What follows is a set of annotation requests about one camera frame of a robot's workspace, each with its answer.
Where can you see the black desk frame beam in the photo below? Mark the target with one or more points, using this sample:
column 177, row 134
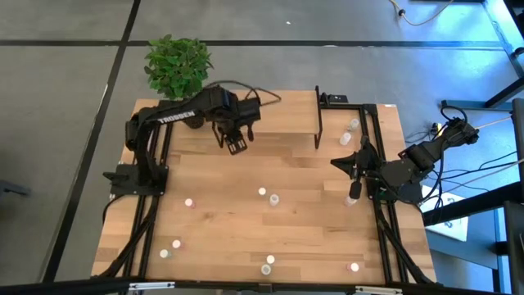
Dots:
column 471, row 207
column 507, row 92

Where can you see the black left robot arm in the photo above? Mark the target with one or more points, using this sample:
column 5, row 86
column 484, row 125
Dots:
column 176, row 116

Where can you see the grey chair base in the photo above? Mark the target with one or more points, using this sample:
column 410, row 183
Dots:
column 12, row 188

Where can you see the black plant pot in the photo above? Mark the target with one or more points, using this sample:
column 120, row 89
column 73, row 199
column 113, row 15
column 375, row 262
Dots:
column 195, row 122

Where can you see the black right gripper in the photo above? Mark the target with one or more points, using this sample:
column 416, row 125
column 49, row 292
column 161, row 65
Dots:
column 366, row 162

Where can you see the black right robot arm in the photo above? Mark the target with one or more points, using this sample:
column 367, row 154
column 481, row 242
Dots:
column 421, row 157

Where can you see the white sign board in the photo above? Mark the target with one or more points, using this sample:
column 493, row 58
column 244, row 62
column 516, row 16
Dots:
column 456, row 229

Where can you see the silver metal bracket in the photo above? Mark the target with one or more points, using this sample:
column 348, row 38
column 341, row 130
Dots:
column 151, row 285
column 378, row 290

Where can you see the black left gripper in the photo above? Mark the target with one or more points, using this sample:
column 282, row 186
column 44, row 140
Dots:
column 247, row 111

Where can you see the green leafy potted plant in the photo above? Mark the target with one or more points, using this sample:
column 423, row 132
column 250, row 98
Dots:
column 178, row 67

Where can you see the yellow power plug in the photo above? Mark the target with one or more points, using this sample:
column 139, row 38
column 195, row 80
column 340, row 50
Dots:
column 437, row 129

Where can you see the wooden shelf with black legs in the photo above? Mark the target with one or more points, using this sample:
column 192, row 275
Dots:
column 286, row 114

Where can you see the small black box device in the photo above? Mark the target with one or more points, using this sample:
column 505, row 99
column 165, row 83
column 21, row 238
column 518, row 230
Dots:
column 336, row 98

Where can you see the grey desk foot bar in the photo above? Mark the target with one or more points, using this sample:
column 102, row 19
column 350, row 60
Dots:
column 475, row 105
column 462, row 250

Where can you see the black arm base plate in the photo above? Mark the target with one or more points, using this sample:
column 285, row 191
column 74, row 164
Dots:
column 118, row 186
column 372, row 193

